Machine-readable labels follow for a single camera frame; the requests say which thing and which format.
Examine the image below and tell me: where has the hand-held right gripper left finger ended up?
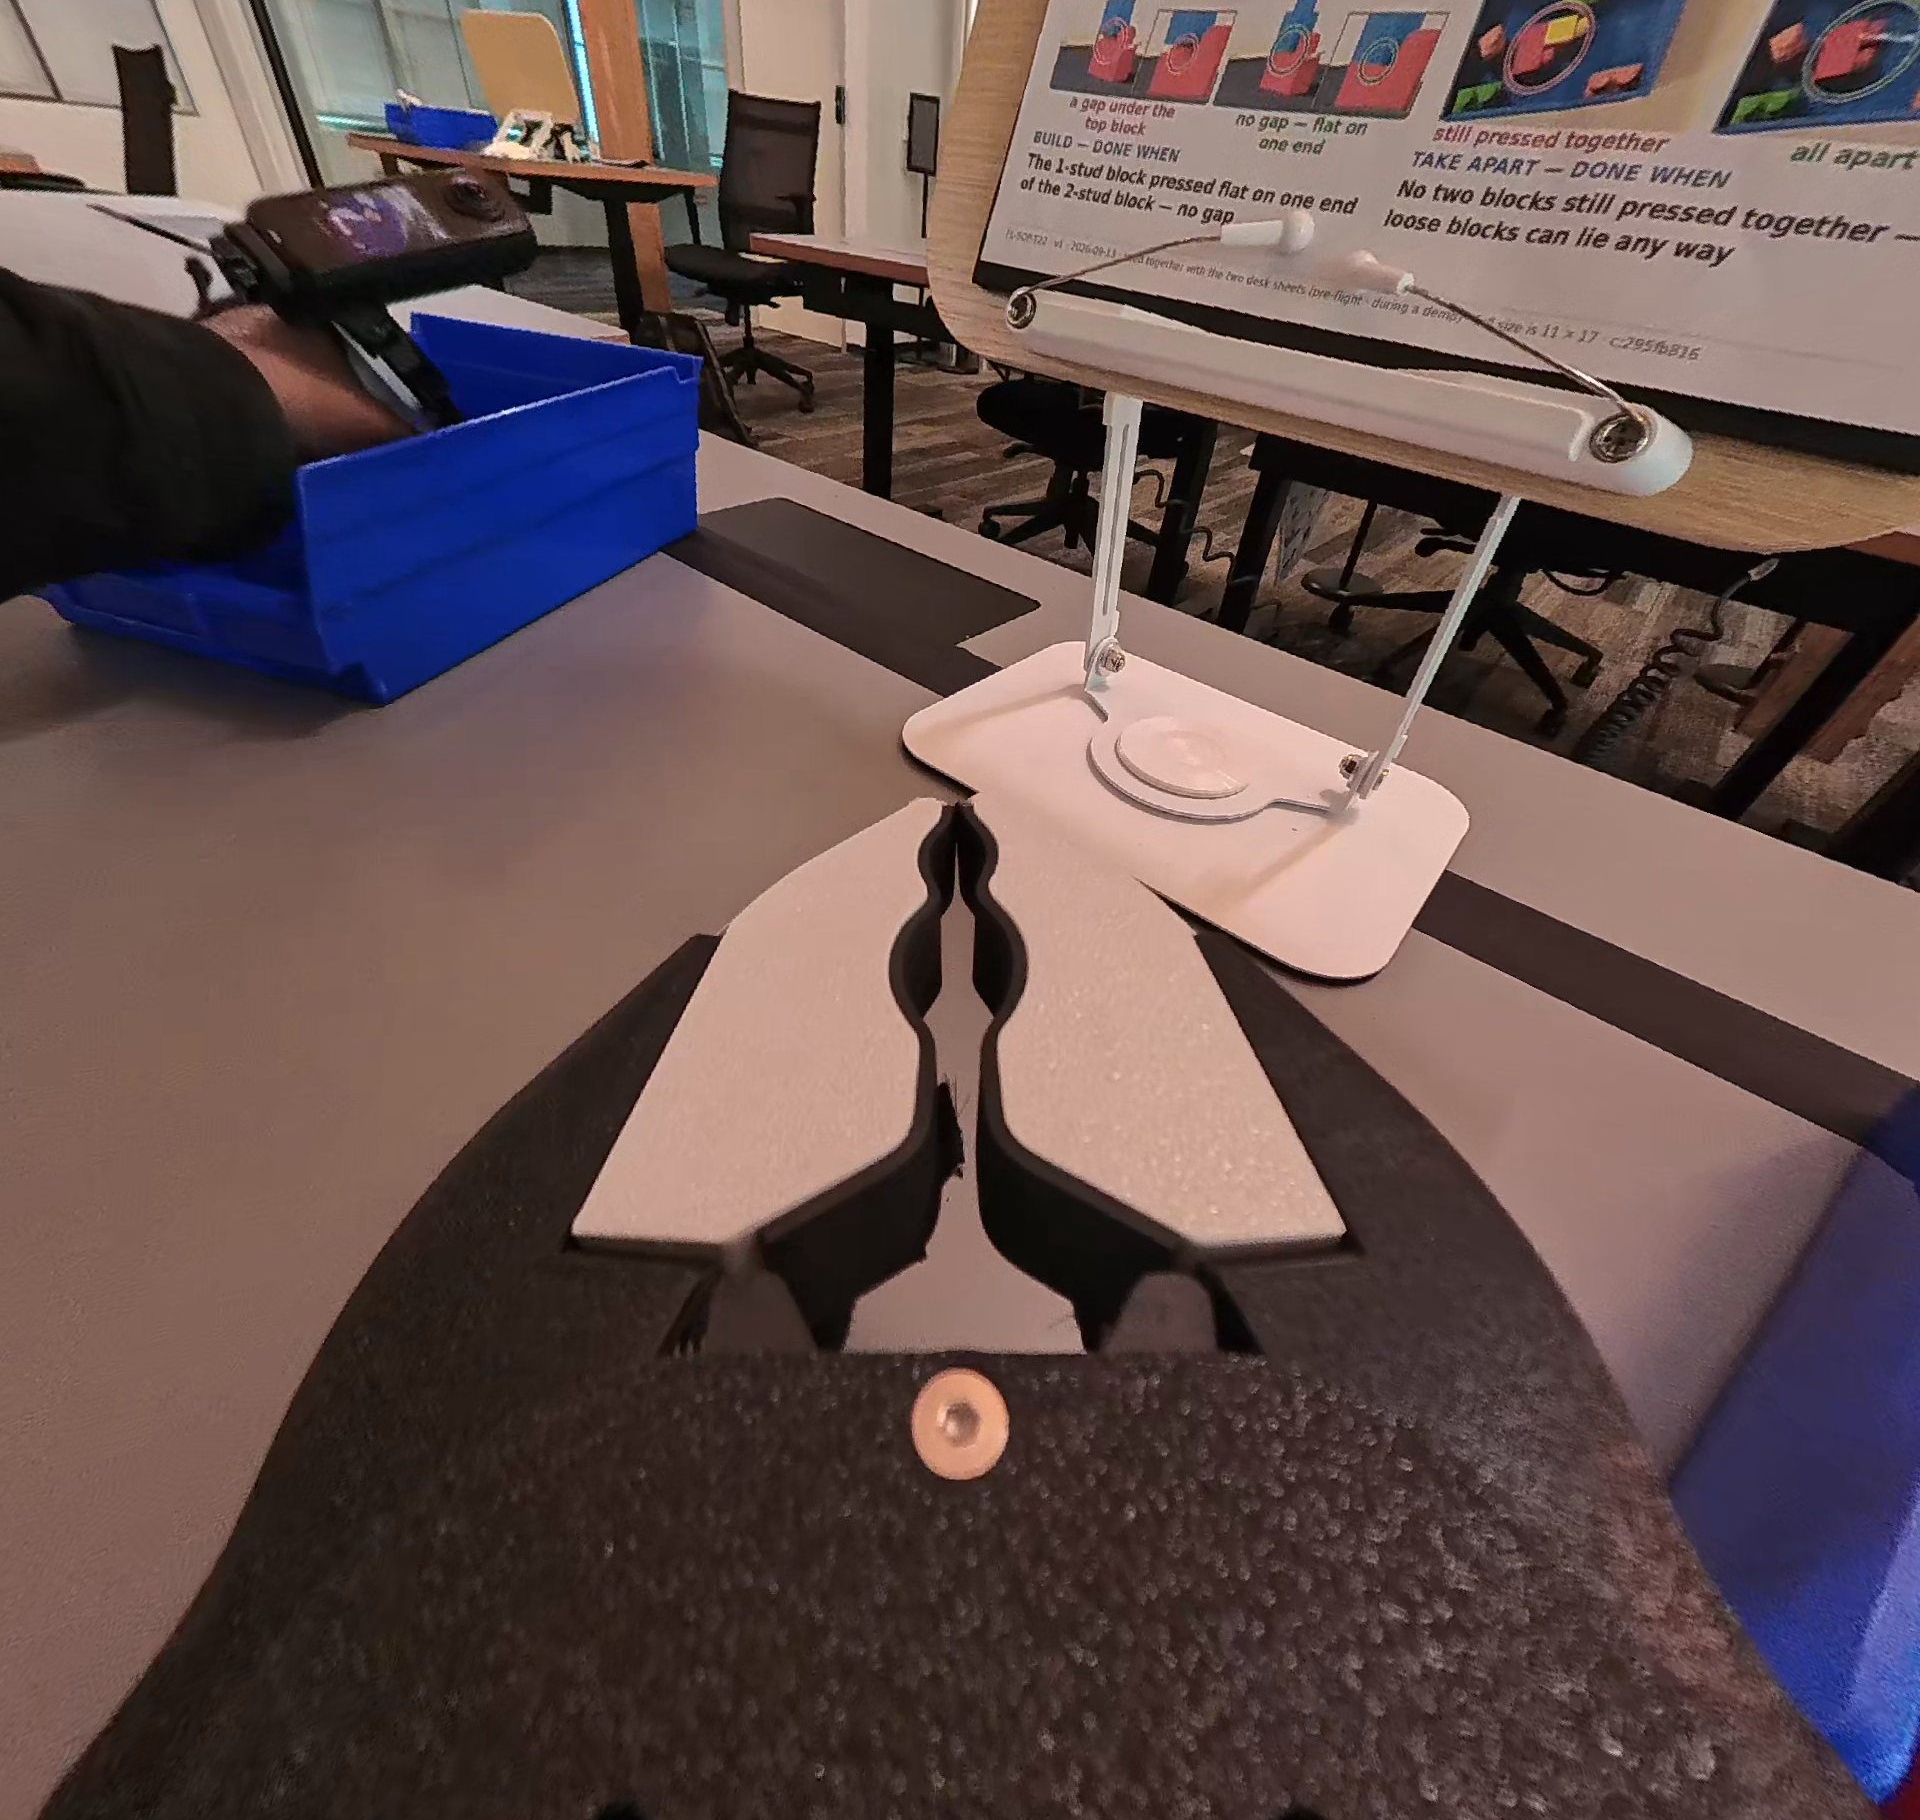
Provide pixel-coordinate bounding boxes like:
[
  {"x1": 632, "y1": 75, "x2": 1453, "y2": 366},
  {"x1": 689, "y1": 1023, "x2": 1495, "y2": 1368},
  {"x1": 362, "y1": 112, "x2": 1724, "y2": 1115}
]
[{"x1": 569, "y1": 797, "x2": 965, "y2": 1350}]

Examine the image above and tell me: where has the person's left forearm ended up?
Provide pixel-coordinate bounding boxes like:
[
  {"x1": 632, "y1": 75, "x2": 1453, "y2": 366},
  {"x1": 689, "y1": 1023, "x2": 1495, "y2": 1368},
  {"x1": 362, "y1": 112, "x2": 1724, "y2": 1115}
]
[{"x1": 0, "y1": 267, "x2": 307, "y2": 599}]

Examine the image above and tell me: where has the person's left hand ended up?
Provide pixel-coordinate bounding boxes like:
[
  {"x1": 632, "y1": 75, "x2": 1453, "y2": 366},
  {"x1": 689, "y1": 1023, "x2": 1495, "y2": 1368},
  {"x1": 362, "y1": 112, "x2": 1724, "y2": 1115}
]
[{"x1": 201, "y1": 303, "x2": 414, "y2": 459}]

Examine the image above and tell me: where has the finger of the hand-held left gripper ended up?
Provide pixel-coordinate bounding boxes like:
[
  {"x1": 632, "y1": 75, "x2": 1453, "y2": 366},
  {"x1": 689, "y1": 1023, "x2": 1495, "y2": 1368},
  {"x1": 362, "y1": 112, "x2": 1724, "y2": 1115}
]
[{"x1": 348, "y1": 326, "x2": 452, "y2": 431}]

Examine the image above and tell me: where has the black backpack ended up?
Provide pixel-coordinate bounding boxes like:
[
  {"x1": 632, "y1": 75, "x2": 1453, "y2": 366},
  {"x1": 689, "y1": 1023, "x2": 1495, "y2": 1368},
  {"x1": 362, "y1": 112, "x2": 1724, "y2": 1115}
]
[{"x1": 645, "y1": 313, "x2": 752, "y2": 444}]

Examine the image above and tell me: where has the white base document stand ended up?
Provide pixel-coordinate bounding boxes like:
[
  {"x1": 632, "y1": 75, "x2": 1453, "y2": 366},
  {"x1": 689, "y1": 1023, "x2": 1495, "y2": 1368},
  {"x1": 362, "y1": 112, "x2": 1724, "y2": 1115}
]
[{"x1": 899, "y1": 0, "x2": 1920, "y2": 984}]

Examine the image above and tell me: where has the printed instruction sheet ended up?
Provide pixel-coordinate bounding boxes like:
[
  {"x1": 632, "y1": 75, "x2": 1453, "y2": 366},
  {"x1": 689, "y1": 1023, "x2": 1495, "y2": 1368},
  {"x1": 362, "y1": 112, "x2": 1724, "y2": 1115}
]
[{"x1": 976, "y1": 0, "x2": 1920, "y2": 435}]

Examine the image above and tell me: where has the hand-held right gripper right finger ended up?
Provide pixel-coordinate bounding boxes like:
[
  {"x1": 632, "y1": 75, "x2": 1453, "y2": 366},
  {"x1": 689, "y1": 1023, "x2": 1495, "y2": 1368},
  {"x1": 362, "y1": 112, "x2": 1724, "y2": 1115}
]
[{"x1": 958, "y1": 797, "x2": 1350, "y2": 1355}]

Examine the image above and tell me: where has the blue plastic bin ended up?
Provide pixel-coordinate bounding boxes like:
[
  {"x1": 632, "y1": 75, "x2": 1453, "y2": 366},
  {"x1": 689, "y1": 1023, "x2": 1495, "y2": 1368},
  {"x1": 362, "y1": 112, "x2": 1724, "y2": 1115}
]
[
  {"x1": 1667, "y1": 1130, "x2": 1920, "y2": 1808},
  {"x1": 37, "y1": 313, "x2": 702, "y2": 705}
]

